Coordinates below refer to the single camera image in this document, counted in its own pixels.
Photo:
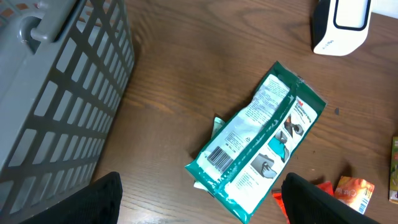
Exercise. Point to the green white glove package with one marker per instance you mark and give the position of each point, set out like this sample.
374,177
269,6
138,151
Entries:
240,164

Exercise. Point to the slim red snack packet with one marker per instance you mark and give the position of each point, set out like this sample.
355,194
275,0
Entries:
277,195

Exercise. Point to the grey plastic basket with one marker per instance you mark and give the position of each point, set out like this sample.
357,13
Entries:
64,68

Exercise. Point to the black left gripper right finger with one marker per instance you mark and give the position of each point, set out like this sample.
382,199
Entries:
306,203

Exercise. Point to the light green wipes pack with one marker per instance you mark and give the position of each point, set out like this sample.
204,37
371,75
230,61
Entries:
217,125

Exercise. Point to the orange tissue pack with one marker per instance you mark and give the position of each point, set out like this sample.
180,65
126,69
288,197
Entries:
354,192

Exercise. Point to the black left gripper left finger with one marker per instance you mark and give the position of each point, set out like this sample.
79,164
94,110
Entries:
97,203

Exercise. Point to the green tea carton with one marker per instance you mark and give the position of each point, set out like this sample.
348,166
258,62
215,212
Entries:
393,172

